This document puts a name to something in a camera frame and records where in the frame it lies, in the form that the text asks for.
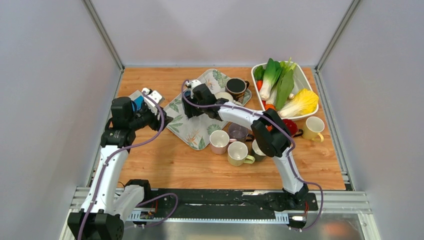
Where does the large floral cream mug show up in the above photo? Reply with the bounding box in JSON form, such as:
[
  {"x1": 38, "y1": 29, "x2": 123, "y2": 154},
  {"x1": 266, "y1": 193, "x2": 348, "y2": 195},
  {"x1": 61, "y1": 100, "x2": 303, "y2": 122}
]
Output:
[{"x1": 214, "y1": 91, "x2": 242, "y2": 106}]

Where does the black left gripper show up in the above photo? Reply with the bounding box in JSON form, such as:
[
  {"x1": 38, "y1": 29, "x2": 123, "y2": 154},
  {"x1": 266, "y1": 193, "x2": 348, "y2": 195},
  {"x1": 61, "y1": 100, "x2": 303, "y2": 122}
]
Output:
[{"x1": 127, "y1": 103, "x2": 173, "y2": 133}]

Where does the green bok choy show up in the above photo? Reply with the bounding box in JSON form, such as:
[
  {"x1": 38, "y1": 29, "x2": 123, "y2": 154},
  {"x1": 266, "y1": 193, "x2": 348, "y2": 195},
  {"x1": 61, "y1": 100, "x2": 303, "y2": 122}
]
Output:
[{"x1": 254, "y1": 58, "x2": 298, "y2": 111}]

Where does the pale yellow mug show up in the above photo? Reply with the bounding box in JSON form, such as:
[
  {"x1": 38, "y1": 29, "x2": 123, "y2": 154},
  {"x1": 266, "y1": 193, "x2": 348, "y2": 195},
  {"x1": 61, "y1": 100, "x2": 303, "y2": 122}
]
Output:
[{"x1": 301, "y1": 116, "x2": 325, "y2": 143}]

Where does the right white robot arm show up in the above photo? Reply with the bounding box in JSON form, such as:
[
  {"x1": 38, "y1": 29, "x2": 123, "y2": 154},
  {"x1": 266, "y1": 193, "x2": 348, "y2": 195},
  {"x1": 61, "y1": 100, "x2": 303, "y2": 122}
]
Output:
[{"x1": 181, "y1": 79, "x2": 309, "y2": 209}]

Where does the lime green faceted mug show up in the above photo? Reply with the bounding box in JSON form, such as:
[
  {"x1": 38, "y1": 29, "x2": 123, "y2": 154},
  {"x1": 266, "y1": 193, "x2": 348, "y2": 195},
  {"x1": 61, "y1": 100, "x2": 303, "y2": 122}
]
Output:
[{"x1": 227, "y1": 141, "x2": 256, "y2": 167}]

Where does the purple mug black handle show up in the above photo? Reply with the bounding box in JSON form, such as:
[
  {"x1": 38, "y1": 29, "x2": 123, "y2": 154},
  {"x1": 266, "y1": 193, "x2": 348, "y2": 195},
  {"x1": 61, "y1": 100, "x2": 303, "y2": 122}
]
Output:
[{"x1": 228, "y1": 123, "x2": 255, "y2": 143}]

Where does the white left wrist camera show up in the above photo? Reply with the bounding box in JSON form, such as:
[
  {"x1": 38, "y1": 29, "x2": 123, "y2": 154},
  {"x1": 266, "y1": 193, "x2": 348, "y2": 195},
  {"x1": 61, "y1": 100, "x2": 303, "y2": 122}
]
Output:
[{"x1": 141, "y1": 87, "x2": 165, "y2": 114}]

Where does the small red tomato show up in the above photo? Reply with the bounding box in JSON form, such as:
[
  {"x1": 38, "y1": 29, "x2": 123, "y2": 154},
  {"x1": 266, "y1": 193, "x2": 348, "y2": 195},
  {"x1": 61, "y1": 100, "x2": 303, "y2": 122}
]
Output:
[{"x1": 256, "y1": 80, "x2": 263, "y2": 91}]

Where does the black floral upright mug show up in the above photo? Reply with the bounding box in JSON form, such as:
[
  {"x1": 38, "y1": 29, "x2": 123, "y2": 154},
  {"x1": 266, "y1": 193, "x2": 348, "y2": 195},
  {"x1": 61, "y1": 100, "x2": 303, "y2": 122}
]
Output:
[{"x1": 225, "y1": 78, "x2": 250, "y2": 103}]

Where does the dark blue faceted mug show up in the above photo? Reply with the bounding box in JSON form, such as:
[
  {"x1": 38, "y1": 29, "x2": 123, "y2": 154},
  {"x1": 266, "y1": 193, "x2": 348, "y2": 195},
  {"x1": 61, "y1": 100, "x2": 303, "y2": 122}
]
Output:
[{"x1": 183, "y1": 89, "x2": 192, "y2": 100}]

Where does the dark green faceted mug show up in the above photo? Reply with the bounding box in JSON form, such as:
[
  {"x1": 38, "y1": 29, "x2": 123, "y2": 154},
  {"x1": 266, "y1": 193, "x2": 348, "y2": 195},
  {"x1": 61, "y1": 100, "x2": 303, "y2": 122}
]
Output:
[{"x1": 250, "y1": 139, "x2": 268, "y2": 162}]

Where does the floral white serving tray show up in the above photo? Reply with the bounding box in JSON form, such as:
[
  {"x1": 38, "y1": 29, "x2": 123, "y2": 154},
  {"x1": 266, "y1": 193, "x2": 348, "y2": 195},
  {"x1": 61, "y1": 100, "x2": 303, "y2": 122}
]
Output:
[{"x1": 163, "y1": 68, "x2": 253, "y2": 151}]

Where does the white vegetable tub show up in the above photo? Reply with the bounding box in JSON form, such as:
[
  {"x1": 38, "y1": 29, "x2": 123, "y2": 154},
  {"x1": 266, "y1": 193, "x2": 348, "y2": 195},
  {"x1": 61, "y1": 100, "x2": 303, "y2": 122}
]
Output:
[{"x1": 250, "y1": 62, "x2": 320, "y2": 121}]

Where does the pink faceted mug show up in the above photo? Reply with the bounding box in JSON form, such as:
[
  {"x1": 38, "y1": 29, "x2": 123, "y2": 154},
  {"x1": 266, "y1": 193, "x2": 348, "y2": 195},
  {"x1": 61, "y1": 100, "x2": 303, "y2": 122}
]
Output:
[{"x1": 209, "y1": 130, "x2": 237, "y2": 155}]

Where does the orange carrot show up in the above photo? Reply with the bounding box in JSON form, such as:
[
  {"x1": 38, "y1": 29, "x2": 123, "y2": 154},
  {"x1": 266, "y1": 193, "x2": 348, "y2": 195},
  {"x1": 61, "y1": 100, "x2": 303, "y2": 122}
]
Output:
[{"x1": 264, "y1": 104, "x2": 276, "y2": 111}]

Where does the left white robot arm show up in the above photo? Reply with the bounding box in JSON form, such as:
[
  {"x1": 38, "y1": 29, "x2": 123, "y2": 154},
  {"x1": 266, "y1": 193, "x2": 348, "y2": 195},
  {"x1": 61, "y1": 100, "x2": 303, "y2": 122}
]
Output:
[{"x1": 67, "y1": 91, "x2": 173, "y2": 240}]

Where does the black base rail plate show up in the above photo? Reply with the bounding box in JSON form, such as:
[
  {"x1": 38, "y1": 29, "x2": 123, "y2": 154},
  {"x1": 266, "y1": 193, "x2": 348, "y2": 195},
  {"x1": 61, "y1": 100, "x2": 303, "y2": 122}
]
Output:
[{"x1": 141, "y1": 188, "x2": 319, "y2": 220}]

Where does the yellow napa cabbage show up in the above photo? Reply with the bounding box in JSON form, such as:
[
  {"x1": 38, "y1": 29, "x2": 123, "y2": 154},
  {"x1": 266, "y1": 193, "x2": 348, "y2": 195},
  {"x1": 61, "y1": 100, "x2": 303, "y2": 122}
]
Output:
[{"x1": 278, "y1": 88, "x2": 319, "y2": 119}]

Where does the red mug black handle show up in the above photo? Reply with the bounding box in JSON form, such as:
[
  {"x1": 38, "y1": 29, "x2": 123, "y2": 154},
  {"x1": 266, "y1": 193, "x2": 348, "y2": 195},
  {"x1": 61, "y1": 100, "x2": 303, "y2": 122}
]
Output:
[{"x1": 283, "y1": 118, "x2": 304, "y2": 138}]

